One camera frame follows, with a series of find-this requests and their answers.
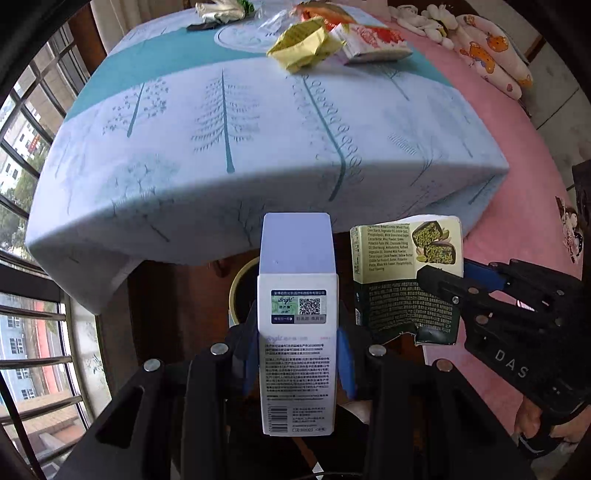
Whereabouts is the round yellow-rimmed bin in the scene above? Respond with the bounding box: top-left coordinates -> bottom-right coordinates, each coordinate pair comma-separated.
228,256 -> 262,328

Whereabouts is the yellow crumpled wrapper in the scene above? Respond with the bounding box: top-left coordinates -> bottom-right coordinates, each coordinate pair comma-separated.
267,17 -> 345,73

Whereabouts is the white curtain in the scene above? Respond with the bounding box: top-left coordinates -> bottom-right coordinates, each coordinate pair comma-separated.
90,0 -> 139,51

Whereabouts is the window with metal bars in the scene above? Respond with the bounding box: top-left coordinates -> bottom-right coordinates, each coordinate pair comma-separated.
0,23 -> 100,462

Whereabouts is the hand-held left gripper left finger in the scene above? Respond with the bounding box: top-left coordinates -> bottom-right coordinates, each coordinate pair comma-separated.
55,305 -> 262,480

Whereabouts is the cartoon print pillow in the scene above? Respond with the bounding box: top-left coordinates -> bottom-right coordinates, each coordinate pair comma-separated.
455,14 -> 534,100

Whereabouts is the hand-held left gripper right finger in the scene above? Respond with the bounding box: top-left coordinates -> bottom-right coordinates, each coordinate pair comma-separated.
336,325 -> 536,480

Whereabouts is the red and white box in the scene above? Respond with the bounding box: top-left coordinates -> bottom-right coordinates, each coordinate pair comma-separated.
330,22 -> 414,65

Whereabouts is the blue tree print tablecloth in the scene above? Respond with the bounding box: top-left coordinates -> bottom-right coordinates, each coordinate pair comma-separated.
25,0 -> 511,315

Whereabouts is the orange snack packet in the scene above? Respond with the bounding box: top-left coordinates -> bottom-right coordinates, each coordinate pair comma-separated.
295,0 -> 358,31

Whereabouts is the clear plastic wrapper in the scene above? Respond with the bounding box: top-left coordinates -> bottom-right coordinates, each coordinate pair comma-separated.
259,9 -> 301,34

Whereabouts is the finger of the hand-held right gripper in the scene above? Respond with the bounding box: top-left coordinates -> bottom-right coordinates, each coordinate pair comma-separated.
463,258 -> 587,315
417,264 -> 568,342

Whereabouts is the white and yellow plush toy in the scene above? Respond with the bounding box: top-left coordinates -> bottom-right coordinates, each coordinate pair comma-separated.
425,4 -> 458,49

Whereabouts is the cream crumpled paper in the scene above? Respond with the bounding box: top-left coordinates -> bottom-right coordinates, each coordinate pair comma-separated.
194,1 -> 245,24

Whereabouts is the person's right hand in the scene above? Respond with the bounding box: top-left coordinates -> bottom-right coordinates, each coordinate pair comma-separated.
516,396 -> 591,446

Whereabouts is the green chocolate box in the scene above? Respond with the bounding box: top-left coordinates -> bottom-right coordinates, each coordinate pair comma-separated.
349,215 -> 464,346

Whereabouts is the white cardboard box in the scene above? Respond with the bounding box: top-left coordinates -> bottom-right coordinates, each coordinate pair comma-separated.
257,212 -> 339,437

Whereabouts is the pink bed sheet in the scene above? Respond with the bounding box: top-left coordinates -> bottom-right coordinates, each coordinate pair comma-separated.
388,4 -> 591,416

